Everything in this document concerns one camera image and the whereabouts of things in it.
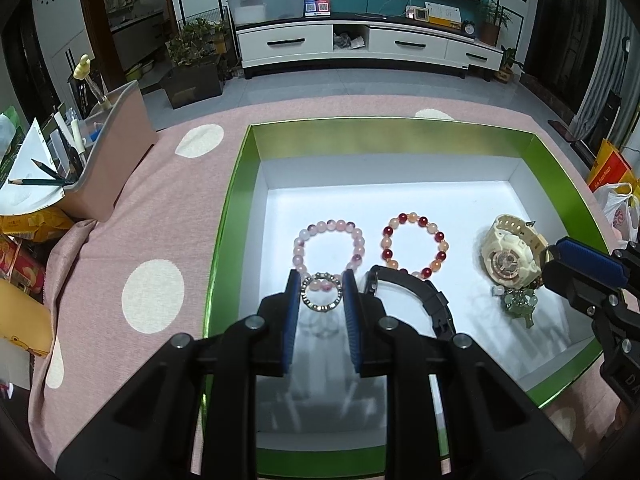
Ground red and orange bead bracelet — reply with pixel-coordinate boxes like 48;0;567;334
380;211;449;281

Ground green cardboard box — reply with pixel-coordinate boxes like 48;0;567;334
200;119;613;480

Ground yellow envelope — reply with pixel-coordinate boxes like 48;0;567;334
0;280;53;356

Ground pink desk organizer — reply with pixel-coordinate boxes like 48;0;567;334
60;81;160;223

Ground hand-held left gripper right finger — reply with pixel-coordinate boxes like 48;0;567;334
341;270;586;480

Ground pink polka dot tablecloth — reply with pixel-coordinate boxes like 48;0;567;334
27;94;640;480

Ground cream wrist watch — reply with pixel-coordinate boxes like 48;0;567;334
480;214;551;293

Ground white television cabinet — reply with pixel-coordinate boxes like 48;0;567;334
235;10;505;81

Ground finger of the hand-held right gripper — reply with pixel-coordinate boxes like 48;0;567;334
542;260;621;317
547;236;630;288

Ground potted plant in brown pot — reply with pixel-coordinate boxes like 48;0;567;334
477;0;513;47

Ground yellow duck head pen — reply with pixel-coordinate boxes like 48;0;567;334
74;54;108;108

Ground white and yellow desk calendar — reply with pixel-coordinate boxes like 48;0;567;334
424;2;463;28

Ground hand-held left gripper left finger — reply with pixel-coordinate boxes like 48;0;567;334
55;269;302;480

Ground red snack packet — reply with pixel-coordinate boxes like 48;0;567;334
0;240;48;291

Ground potted plant in black planter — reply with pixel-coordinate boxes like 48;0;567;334
164;19;230;110

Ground pink bead bracelet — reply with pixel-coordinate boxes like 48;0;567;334
291;218;368;293

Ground silver metal bracelet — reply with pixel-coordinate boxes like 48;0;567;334
300;272;345;312

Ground clear plastic storage bin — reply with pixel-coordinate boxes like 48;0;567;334
226;0;307;23

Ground yellow paper shopping bag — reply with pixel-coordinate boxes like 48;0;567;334
587;139;638;191

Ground bunch of pens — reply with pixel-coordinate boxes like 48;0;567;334
47;105;103;171

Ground jade pendant keychain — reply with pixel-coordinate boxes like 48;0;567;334
492;285;543;331

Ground black wrist watch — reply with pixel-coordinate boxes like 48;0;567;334
362;265;457;343

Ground small potted floor plant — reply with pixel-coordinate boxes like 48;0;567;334
497;47;526;85

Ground grey striped curtain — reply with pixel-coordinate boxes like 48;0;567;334
572;7;640;143

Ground white paper sheets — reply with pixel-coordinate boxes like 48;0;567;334
0;119;68;211

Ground yellow snack packet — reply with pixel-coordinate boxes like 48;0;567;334
0;207;76;241

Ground person's right hand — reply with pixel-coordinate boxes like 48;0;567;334
607;400;632;436

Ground white plastic bag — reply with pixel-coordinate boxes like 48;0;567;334
595;182;640;243

